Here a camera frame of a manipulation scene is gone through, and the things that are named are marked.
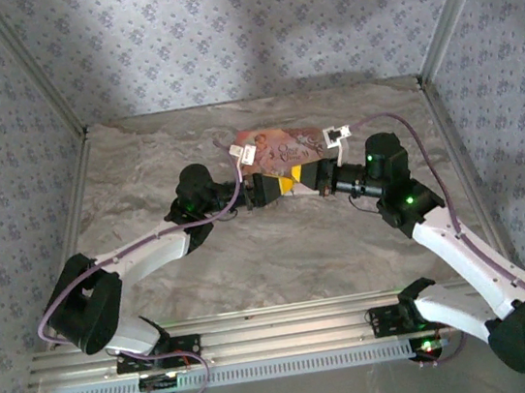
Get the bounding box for aluminium mounting beam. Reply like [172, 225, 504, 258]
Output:
[20, 269, 525, 393]

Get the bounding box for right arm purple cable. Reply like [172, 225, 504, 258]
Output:
[348, 92, 525, 389]

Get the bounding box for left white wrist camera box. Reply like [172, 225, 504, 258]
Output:
[225, 141, 259, 168]

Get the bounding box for grey slotted cable duct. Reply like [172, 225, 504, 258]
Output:
[49, 337, 417, 393]

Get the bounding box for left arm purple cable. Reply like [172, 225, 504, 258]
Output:
[13, 139, 214, 393]

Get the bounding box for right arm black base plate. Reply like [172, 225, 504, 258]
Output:
[366, 294, 461, 341]

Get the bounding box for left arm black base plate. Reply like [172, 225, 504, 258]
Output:
[112, 332, 205, 377]

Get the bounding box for aluminium corner post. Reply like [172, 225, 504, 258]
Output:
[0, 0, 92, 149]
[405, 0, 518, 90]

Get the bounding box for pink floral printed box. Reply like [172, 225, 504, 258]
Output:
[231, 118, 333, 184]

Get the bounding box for aluminium side rail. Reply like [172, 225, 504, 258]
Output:
[15, 130, 120, 350]
[420, 73, 525, 293]

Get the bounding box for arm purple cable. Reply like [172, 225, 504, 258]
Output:
[13, 139, 214, 393]
[348, 92, 525, 389]

